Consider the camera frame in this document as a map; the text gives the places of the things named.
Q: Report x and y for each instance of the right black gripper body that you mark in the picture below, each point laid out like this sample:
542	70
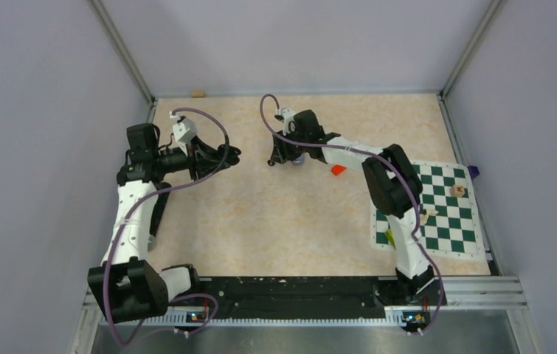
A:
288	152

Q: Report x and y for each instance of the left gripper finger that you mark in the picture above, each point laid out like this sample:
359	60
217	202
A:
212	146
204	167

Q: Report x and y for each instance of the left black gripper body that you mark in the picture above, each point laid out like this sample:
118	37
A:
175	160

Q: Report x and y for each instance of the purple grey earbud charging case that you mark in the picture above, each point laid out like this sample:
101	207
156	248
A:
299	160

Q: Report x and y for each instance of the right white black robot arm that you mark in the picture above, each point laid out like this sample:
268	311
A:
393	184

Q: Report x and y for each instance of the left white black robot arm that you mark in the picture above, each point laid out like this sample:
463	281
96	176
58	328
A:
125	285

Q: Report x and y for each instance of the red block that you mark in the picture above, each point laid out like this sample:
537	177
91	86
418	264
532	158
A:
337	170

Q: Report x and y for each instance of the lime green white brick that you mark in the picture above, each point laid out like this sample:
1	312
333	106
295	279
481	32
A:
390	238

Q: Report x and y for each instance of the wooden letter cube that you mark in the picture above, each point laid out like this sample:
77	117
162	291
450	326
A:
458	191

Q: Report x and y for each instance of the green white chessboard mat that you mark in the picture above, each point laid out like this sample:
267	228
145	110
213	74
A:
455	232

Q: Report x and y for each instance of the purple object beside table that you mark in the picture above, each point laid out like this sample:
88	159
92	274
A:
474	171

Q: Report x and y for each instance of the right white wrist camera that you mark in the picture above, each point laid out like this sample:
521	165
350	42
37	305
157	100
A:
286	117

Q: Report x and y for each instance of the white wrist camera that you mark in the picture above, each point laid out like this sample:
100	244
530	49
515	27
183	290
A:
184	130
286	117

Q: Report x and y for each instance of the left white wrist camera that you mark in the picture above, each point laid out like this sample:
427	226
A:
184	130

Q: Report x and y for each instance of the small wooden block at wall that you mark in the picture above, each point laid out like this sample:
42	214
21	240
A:
197	94

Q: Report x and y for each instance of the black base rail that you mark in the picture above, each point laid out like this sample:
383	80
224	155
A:
302	298

